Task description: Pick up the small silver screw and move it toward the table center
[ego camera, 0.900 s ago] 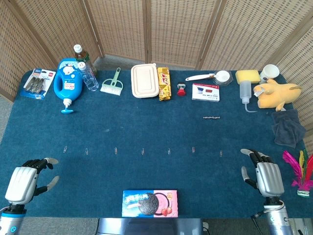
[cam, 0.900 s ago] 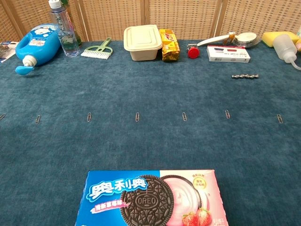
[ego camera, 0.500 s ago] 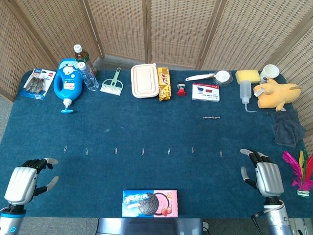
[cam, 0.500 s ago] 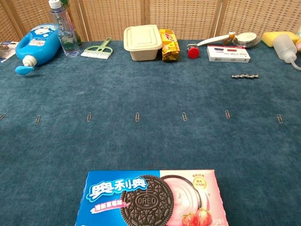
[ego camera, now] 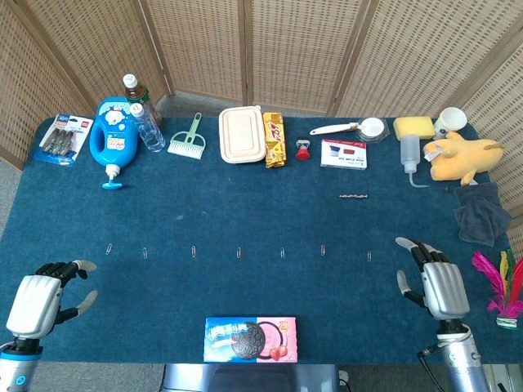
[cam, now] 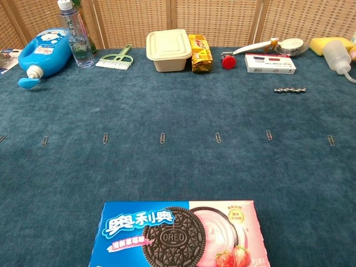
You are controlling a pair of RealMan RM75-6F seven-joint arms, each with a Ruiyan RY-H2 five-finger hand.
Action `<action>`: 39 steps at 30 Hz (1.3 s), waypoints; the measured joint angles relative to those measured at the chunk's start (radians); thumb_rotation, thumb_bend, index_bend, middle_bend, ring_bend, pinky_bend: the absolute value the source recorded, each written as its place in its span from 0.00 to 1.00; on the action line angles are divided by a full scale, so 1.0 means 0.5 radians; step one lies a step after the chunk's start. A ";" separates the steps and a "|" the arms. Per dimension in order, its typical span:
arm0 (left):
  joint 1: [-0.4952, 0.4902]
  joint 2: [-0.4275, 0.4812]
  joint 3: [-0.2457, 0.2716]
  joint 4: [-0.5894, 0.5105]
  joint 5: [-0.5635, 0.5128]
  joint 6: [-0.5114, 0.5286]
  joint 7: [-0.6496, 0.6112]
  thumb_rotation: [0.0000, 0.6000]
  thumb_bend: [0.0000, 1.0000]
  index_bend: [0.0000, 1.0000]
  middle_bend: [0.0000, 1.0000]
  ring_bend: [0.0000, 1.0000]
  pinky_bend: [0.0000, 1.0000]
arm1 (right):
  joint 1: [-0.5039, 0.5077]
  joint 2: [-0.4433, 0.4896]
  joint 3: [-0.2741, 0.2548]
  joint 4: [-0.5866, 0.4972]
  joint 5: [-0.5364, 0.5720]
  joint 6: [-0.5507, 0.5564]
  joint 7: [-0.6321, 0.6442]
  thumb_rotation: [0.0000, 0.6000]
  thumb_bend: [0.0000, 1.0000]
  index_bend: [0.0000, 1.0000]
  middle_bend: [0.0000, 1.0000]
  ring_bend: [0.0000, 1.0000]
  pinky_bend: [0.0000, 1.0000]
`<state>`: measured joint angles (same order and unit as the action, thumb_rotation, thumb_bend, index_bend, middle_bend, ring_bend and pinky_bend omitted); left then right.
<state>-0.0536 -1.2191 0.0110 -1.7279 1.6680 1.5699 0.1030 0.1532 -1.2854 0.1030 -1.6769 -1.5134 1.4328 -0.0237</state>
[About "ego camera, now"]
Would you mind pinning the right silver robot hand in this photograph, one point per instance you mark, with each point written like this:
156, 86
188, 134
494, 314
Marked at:
443, 286

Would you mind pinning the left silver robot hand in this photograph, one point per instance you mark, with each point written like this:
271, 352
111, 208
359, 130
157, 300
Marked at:
32, 298

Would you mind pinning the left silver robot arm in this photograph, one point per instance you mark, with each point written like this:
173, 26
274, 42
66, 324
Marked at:
18, 367

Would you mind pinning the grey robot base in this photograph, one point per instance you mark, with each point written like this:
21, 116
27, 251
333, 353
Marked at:
245, 377

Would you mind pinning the green hand brush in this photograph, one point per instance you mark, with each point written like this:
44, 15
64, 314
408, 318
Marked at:
188, 145

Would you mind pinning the colourful feather shuttlecock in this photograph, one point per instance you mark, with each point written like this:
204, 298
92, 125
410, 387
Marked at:
500, 294

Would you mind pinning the dark grey cloth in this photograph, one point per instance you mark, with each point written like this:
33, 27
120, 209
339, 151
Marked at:
482, 216

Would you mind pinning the yellow plush toy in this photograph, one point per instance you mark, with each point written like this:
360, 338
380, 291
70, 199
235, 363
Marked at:
461, 157

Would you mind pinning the translucent squeeze bottle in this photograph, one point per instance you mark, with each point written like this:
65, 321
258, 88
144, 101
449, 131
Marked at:
409, 153

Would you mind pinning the yellow sponge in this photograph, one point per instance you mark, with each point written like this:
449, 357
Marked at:
413, 127

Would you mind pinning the blue blister pack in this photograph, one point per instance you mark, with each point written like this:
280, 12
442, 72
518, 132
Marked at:
61, 139

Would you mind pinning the white box red blue print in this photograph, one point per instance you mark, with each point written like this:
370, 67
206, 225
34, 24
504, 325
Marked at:
343, 155

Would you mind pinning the white paper cup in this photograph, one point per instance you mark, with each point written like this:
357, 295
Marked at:
449, 120

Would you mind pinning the white cup in glass dish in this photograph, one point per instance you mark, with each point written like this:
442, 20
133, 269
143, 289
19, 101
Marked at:
372, 128

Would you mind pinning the blue detergent bottle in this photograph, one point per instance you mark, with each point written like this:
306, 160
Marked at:
114, 139

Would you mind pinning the red push button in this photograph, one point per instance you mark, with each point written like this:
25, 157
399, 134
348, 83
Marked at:
302, 153

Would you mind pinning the Oreo cookie box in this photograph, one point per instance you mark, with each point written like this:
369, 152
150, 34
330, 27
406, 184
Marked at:
249, 339

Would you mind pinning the clear water bottle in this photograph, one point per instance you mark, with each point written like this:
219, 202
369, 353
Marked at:
149, 130

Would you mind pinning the yellow biscuit pack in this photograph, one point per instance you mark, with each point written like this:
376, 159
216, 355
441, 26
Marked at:
274, 141

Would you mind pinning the green tea bottle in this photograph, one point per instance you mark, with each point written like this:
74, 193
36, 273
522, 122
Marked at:
141, 96

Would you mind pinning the beige lunch box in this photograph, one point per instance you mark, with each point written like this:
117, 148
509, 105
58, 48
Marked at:
241, 134

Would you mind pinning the woven folding screen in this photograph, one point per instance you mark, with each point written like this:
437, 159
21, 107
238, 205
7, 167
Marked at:
286, 49

